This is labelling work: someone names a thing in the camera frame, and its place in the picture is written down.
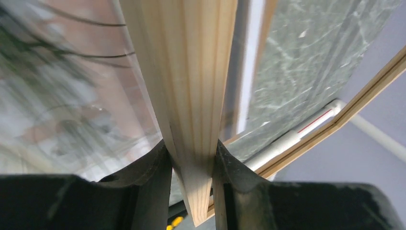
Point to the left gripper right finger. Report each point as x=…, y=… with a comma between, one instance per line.
x=244, y=200

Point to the white PVC pipe structure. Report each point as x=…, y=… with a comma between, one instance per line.
x=296, y=134

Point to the yellow black screwdriver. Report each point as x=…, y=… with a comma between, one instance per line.
x=176, y=222

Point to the wooden picture frame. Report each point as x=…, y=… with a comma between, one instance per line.
x=245, y=69

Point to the printed plant photo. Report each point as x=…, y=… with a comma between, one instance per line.
x=72, y=96

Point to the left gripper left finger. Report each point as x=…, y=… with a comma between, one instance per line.
x=133, y=198

